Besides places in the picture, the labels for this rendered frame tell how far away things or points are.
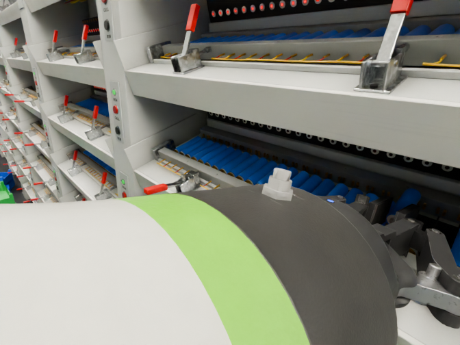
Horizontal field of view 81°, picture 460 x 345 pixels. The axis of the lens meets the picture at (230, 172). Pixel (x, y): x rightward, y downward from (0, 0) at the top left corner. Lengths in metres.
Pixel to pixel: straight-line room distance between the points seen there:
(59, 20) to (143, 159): 0.77
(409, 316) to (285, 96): 0.23
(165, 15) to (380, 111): 0.46
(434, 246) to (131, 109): 0.50
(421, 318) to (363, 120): 0.19
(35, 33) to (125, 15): 0.70
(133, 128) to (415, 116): 0.47
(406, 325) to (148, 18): 0.58
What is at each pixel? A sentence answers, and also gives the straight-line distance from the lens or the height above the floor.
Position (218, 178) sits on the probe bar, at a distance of 0.44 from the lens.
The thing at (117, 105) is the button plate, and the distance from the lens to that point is 0.60.
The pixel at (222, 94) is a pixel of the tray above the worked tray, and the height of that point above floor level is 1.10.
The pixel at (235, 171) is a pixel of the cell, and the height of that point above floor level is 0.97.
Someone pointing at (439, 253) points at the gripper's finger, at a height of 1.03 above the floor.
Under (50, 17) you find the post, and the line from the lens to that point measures 1.25.
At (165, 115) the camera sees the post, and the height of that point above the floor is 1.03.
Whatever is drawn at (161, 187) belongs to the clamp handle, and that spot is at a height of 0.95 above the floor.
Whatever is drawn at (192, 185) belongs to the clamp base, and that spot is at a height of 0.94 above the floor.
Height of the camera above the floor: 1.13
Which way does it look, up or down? 21 degrees down
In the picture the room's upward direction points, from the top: 3 degrees clockwise
